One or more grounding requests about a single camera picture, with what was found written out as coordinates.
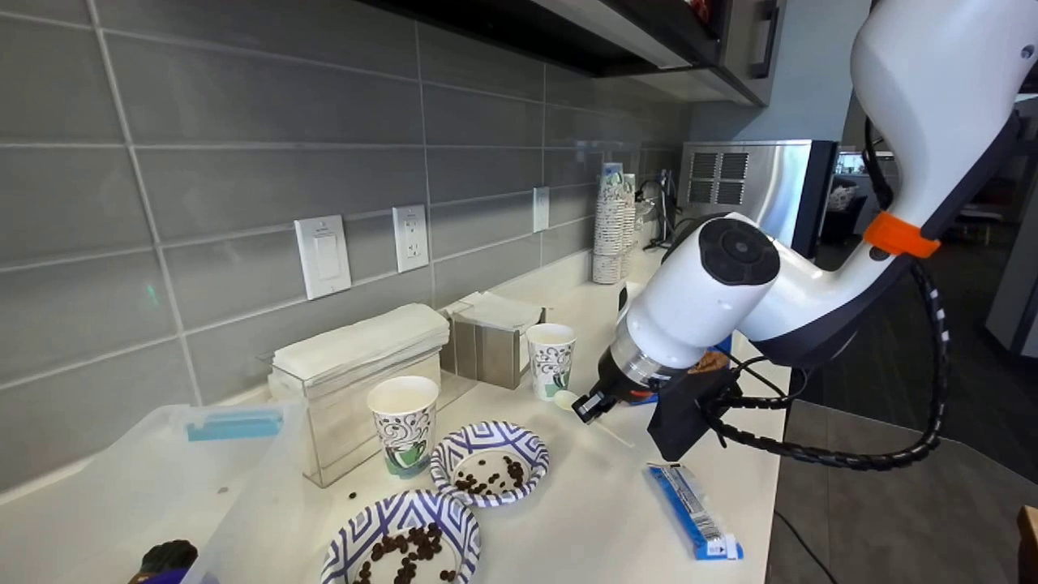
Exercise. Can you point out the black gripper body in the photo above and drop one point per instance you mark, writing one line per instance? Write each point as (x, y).
(617, 388)

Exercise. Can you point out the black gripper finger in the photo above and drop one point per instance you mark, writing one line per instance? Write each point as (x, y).
(581, 403)
(598, 409)

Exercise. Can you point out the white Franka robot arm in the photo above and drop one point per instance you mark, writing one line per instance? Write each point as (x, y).
(940, 83)

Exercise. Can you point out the blue white patterned bowl right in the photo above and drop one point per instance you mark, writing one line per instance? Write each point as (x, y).
(488, 461)

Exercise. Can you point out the blue white patterned bowl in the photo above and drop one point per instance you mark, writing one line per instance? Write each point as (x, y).
(412, 535)
(488, 461)

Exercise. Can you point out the blue white patterned bowl left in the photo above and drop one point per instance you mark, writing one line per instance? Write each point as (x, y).
(412, 535)

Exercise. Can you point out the patterned paper cup far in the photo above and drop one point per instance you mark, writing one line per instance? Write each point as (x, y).
(550, 358)

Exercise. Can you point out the patterned paper cup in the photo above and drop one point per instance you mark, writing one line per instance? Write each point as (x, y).
(550, 358)
(402, 416)

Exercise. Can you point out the patterned paper cup near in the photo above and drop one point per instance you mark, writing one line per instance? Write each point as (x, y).
(402, 416)

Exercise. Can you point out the stack of paper cups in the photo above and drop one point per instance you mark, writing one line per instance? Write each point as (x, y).
(614, 220)

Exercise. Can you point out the large napkin dispenser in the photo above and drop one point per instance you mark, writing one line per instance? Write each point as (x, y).
(332, 375)

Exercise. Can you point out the clear plastic storage bin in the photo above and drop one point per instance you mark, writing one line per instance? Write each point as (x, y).
(176, 475)

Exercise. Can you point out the white wall outlet far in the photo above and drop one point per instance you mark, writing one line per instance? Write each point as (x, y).
(538, 207)

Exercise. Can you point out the white wall outlet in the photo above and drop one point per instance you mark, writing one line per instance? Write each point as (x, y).
(322, 254)
(538, 207)

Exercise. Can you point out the white light switch plate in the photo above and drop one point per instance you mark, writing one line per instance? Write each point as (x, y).
(410, 238)

